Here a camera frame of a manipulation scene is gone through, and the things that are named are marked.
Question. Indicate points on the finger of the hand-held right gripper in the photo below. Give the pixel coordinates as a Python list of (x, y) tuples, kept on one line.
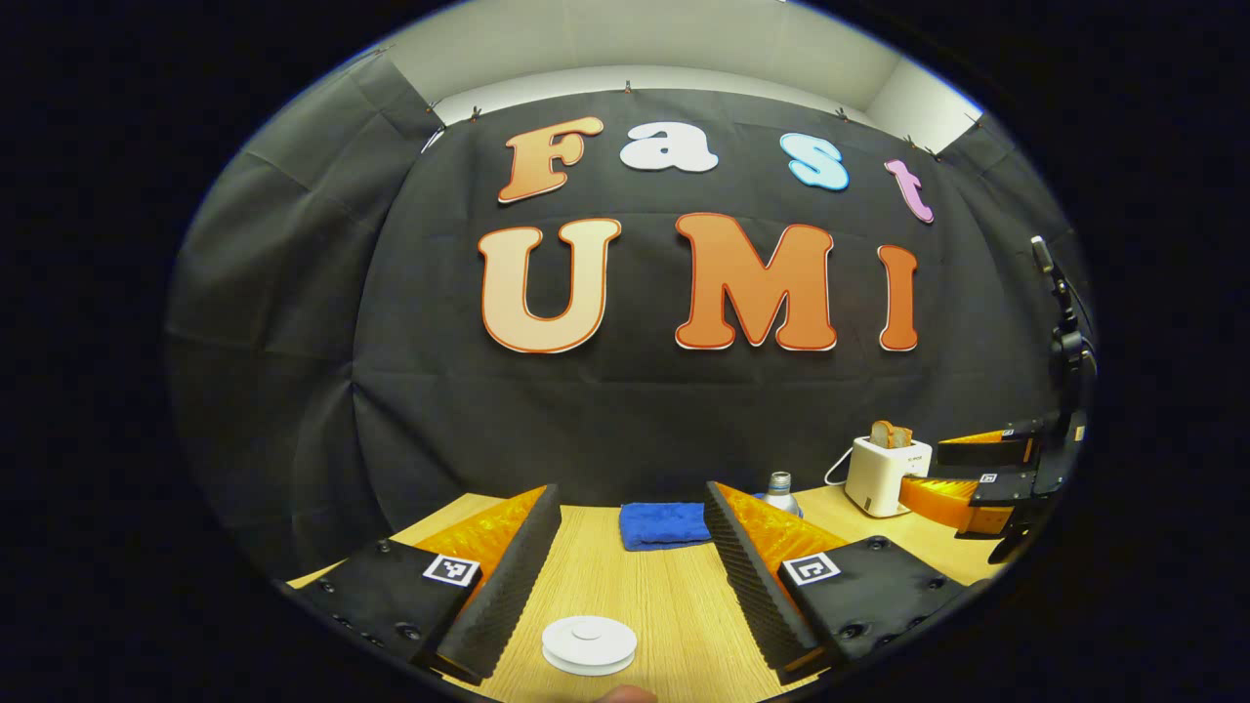
[(986, 451), (967, 500)]

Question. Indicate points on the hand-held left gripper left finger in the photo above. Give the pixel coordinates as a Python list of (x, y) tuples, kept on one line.
[(503, 586)]

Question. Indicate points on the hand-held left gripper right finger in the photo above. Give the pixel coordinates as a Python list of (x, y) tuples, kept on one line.
[(752, 586)]

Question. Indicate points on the silver water bottle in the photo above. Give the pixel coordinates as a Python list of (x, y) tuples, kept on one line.
[(780, 488)]

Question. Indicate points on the white toaster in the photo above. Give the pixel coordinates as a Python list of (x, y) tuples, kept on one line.
[(879, 478)]

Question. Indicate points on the toasted bread slice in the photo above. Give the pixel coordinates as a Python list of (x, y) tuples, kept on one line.
[(891, 434)]

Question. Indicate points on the blue towel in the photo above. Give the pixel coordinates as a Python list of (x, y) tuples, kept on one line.
[(664, 525)]

